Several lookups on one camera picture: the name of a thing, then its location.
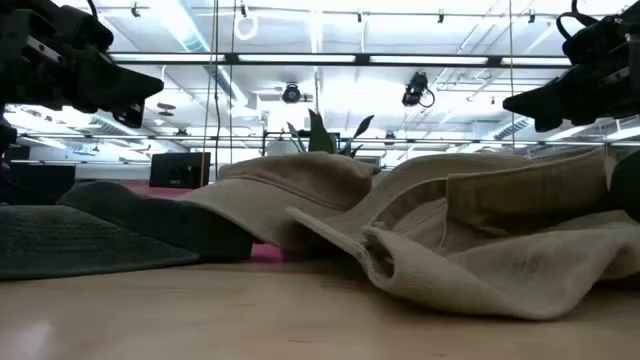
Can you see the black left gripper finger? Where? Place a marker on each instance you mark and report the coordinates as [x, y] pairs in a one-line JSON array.
[[130, 114], [115, 85]]

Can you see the snake plant in white pot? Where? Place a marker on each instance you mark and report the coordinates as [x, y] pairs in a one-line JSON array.
[[320, 137]]

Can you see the pink-red plastic bin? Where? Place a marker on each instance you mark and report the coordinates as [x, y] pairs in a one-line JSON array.
[[267, 253]]

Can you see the dark grey baseball cap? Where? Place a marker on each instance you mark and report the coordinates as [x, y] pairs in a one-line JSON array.
[[125, 235]]

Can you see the round black ceiling fixture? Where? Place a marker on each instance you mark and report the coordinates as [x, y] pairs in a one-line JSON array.
[[291, 93]]

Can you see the black box monitor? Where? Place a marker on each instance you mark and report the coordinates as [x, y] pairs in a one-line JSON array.
[[180, 171]]

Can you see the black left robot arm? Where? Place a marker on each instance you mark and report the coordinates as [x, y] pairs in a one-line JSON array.
[[7, 135]]

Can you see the black overhead camera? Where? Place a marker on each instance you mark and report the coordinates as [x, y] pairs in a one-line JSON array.
[[416, 90]]

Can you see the black crossbar with light strips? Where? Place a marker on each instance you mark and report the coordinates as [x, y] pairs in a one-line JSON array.
[[360, 59]]

